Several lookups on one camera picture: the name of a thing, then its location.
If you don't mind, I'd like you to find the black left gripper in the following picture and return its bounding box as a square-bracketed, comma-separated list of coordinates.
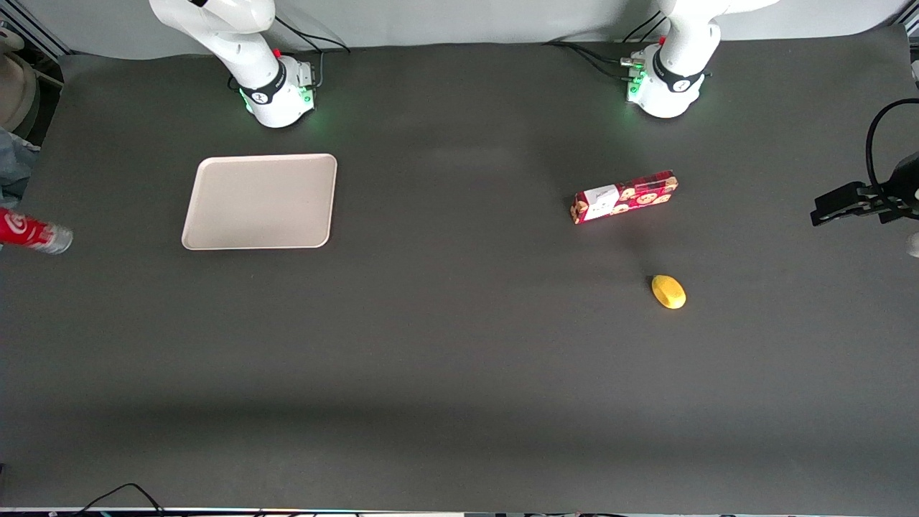
[811, 152, 919, 228]

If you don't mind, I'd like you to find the red coke bottle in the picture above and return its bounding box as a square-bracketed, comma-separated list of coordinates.
[0, 208, 74, 256]

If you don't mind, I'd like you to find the beige rectangular tray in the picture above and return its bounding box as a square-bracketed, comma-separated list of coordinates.
[181, 153, 338, 251]

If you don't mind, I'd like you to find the yellow lemon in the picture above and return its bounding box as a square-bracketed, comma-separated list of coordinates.
[651, 274, 687, 310]

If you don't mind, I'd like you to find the red tartan cookie box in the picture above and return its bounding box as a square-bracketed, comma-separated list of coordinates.
[571, 170, 679, 225]

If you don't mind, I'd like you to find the blue grey cloth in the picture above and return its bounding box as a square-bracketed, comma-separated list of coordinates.
[0, 129, 41, 209]

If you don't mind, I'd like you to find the beige round object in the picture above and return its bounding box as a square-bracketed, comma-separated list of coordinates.
[0, 30, 38, 139]

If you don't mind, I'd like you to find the black looped cable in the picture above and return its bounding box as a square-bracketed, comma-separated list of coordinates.
[864, 98, 919, 191]

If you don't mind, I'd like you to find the black cable at left base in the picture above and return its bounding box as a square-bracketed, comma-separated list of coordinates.
[622, 9, 665, 44]
[546, 41, 641, 80]

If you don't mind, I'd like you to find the black cable at base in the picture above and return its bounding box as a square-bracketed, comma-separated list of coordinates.
[275, 17, 351, 88]
[546, 41, 641, 80]
[622, 9, 665, 44]

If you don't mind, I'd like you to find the black cable at right base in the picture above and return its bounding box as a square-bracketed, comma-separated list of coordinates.
[275, 17, 351, 88]

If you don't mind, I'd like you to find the black cable at table edge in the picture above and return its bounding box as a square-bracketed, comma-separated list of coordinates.
[72, 483, 167, 517]

